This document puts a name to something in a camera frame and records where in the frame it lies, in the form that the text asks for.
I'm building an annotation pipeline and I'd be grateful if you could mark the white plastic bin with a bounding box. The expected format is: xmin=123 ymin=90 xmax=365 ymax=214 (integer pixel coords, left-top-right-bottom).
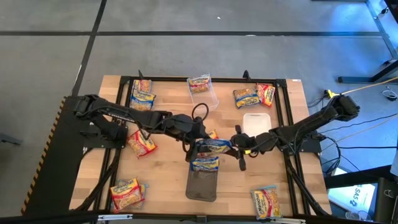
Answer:
xmin=242 ymin=113 xmax=272 ymax=138

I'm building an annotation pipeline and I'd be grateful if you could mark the black crossbeam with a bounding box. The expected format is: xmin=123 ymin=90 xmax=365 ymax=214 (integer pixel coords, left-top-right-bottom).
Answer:
xmin=0 ymin=210 xmax=398 ymax=224

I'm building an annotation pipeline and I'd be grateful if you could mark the dark grey plastic bin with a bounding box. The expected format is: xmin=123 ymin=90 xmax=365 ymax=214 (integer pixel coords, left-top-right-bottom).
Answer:
xmin=185 ymin=158 xmax=219 ymax=202

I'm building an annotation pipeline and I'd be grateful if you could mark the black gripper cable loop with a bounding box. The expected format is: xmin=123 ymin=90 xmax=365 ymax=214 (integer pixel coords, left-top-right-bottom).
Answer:
xmin=244 ymin=148 xmax=261 ymax=159
xmin=192 ymin=103 xmax=210 ymax=121

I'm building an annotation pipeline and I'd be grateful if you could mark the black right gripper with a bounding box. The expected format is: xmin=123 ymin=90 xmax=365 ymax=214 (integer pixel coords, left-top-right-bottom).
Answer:
xmin=230 ymin=124 xmax=271 ymax=172

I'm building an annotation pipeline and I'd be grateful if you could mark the black cable bundle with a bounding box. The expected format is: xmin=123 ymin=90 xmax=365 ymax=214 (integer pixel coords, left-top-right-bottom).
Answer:
xmin=284 ymin=154 xmax=331 ymax=217
xmin=74 ymin=148 xmax=121 ymax=212

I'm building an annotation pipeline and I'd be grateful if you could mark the tan floor cable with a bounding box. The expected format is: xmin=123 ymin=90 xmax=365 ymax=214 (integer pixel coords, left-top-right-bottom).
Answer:
xmin=337 ymin=116 xmax=398 ymax=143

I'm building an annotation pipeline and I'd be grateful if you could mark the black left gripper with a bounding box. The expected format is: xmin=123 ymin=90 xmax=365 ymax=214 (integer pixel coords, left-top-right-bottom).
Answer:
xmin=170 ymin=113 xmax=211 ymax=162

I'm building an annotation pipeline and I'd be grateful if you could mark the black aluminium table frame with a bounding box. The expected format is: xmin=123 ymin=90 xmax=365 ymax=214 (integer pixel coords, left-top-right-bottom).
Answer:
xmin=74 ymin=75 xmax=332 ymax=218

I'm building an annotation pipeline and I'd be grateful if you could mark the white cable coil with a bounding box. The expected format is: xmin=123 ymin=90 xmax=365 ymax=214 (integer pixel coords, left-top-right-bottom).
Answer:
xmin=382 ymin=86 xmax=398 ymax=102

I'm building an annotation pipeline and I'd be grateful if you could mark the black hazard-striped floor mat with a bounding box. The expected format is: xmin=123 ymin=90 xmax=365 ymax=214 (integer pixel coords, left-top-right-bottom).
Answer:
xmin=21 ymin=95 xmax=94 ymax=217

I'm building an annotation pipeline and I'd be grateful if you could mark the silver metal bracket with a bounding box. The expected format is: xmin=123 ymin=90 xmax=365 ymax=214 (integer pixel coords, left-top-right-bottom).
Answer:
xmin=98 ymin=213 xmax=134 ymax=222
xmin=269 ymin=217 xmax=306 ymax=224

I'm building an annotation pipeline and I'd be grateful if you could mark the clear plastic bin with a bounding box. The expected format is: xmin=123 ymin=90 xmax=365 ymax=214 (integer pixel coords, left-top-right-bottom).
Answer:
xmin=186 ymin=74 xmax=220 ymax=111

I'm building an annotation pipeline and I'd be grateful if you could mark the white box blue print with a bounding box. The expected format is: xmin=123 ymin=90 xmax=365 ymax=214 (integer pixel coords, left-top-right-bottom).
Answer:
xmin=328 ymin=183 xmax=377 ymax=215

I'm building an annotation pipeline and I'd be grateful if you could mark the black floor cable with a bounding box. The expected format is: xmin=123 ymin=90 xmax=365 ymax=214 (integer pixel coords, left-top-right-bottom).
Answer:
xmin=323 ymin=113 xmax=398 ymax=134
xmin=338 ymin=145 xmax=398 ymax=150

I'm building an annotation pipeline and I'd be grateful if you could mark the black desk leg frame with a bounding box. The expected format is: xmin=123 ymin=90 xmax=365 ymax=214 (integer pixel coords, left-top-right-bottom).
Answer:
xmin=338 ymin=0 xmax=398 ymax=84

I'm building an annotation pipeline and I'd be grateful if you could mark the grey metal bracket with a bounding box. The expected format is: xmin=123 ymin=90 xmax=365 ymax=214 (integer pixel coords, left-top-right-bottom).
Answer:
xmin=0 ymin=133 xmax=23 ymax=146

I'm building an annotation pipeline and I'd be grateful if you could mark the yellow extension cord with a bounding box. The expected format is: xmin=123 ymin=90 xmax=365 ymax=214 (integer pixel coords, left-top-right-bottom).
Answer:
xmin=323 ymin=76 xmax=398 ymax=99

